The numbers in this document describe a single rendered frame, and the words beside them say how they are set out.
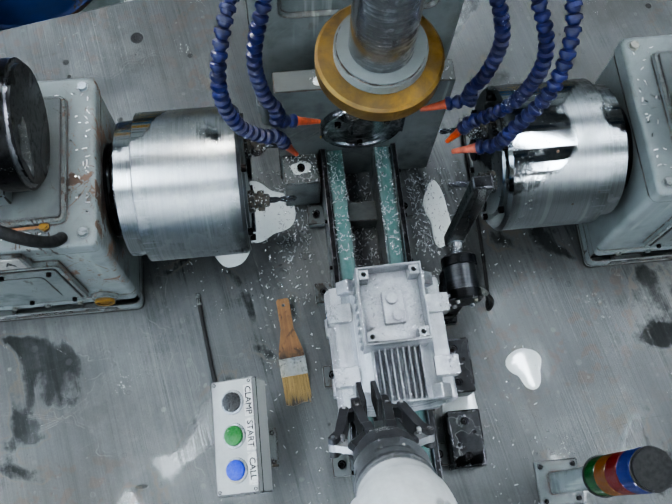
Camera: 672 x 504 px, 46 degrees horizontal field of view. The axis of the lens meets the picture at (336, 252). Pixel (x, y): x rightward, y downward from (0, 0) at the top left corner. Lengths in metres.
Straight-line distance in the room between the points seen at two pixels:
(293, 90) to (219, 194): 0.21
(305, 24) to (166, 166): 0.34
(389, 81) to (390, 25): 0.11
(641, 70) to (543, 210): 0.28
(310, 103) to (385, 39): 0.36
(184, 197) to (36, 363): 0.50
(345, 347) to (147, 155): 0.43
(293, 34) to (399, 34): 0.41
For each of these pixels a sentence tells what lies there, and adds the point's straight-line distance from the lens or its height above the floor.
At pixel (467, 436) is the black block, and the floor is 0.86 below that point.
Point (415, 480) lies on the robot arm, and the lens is 0.78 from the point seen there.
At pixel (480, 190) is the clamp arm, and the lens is 1.15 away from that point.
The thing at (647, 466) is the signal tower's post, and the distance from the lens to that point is 1.15.
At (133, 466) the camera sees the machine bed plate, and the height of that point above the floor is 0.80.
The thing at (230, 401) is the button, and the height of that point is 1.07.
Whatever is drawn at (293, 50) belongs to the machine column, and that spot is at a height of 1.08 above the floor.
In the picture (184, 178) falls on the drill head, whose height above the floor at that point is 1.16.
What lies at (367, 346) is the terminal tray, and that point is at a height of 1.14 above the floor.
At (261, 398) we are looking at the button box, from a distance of 1.24.
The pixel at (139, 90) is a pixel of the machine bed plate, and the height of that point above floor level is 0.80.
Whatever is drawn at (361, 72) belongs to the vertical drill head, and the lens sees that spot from 1.08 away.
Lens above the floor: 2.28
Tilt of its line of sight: 71 degrees down
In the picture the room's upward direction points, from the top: 6 degrees clockwise
